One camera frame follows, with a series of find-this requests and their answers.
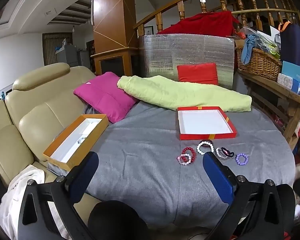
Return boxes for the red shallow box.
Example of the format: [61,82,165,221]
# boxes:
[177,106,238,140]

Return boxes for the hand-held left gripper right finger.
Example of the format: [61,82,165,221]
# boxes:
[202,151,295,240]

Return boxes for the light green folded blanket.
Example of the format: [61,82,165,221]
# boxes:
[117,75,252,112]

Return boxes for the silver foil insulation panel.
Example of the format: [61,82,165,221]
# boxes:
[139,33,236,90]

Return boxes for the orange cardboard box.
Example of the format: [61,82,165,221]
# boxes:
[42,114,109,172]

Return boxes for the wooden stair railing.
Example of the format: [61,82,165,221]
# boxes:
[133,0,300,37]

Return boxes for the wooden column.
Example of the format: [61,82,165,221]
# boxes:
[92,0,138,53]

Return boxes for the wooden cabinet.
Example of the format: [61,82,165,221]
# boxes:
[91,47,140,77]

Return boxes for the beige leather sofa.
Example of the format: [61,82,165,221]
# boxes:
[0,62,108,205]

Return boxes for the blue cardboard box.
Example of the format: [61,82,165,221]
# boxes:
[281,61,300,88]

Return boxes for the red pillow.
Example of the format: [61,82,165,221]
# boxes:
[177,63,219,85]

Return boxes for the white bead bracelet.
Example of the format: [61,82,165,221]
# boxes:
[197,141,214,155]

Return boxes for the silver bangle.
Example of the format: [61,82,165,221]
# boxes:
[216,147,229,160]

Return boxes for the white patterned box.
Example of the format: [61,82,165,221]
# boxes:
[277,73,300,92]

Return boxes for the grey appliance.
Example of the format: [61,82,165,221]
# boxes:
[56,44,79,67]

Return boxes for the magenta pillow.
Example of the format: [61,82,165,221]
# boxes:
[73,72,139,124]

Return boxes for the navy bag with orange handle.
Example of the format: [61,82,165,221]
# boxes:
[279,21,300,68]

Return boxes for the red cloth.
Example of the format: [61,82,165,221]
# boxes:
[157,11,240,37]

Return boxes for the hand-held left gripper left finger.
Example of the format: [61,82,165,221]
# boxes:
[17,151,99,240]

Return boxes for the blue cloth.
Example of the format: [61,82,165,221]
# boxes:
[241,34,262,65]

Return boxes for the wicker basket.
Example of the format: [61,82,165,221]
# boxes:
[235,46,283,82]

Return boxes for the purple bead bracelet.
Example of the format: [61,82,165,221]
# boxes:
[235,153,249,166]

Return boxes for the red bead bracelet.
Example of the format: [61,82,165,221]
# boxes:
[181,146,197,164]

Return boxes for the white cloth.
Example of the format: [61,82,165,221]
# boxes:
[0,164,73,240]

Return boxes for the wooden bench table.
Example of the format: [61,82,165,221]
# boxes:
[236,69,300,150]

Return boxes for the dark cloth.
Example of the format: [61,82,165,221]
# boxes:
[87,200,150,240]

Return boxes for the grey blanket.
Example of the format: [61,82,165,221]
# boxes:
[49,102,296,230]

